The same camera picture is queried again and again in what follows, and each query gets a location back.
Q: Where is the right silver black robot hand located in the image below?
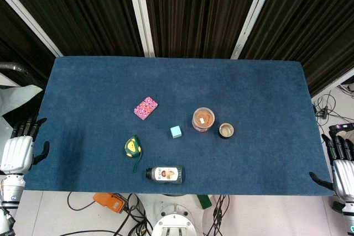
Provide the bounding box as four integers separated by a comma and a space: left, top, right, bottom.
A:
309, 130, 354, 204

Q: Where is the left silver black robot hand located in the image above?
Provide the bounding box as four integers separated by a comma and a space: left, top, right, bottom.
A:
0, 118, 50, 176

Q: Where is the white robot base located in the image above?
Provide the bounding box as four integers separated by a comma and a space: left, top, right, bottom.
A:
143, 194, 207, 236

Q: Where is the black device with pink mark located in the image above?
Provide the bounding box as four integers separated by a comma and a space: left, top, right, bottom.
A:
329, 123, 354, 132

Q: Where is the white cloth sheet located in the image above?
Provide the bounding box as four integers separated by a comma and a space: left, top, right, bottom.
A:
0, 85, 44, 117

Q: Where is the orange control box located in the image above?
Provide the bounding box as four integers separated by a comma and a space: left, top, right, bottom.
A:
92, 192, 127, 214

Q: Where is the green yellow tape measure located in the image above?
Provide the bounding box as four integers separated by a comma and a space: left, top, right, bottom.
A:
124, 135, 143, 174

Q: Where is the small round tin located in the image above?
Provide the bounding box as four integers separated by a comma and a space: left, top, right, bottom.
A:
218, 123, 235, 140

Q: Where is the pink patterned card box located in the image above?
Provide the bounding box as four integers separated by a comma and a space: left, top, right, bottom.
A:
133, 96, 159, 121

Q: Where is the green flat object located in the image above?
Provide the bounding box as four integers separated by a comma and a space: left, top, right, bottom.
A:
197, 195, 212, 209

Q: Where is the brown round lidded jar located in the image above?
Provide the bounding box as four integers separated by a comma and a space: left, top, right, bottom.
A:
192, 107, 216, 133

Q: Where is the dark bottle with label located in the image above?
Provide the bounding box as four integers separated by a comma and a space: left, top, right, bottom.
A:
145, 165, 184, 184

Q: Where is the light blue cube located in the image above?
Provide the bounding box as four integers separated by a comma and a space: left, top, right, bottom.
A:
170, 125, 183, 139

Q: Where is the blue felt table mat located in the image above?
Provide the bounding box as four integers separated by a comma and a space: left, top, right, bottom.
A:
24, 56, 334, 196

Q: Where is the black cable tangle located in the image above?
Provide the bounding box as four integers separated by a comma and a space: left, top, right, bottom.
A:
312, 82, 354, 132

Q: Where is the black corrugated hose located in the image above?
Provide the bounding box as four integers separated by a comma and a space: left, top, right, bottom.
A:
0, 62, 28, 76

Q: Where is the black cable bundle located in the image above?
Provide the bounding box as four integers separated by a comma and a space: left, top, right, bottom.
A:
203, 195, 230, 236
59, 193, 153, 236

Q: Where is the white frame post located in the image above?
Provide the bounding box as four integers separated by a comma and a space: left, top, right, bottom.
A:
125, 0, 155, 57
231, 0, 279, 60
0, 0, 64, 57

